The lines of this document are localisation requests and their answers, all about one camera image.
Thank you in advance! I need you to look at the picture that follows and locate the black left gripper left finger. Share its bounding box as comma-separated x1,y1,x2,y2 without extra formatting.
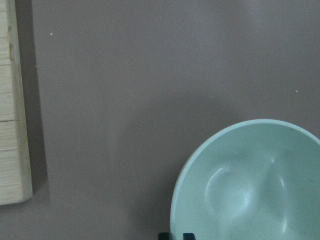
157,232,170,240

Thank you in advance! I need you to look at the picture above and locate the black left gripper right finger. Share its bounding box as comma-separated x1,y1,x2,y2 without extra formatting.
183,232,196,240

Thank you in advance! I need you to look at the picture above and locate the green bowl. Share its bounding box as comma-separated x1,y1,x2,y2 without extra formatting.
169,119,320,240

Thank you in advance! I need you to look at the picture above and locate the wooden cutting board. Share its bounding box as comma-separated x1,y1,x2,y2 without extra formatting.
0,0,33,206

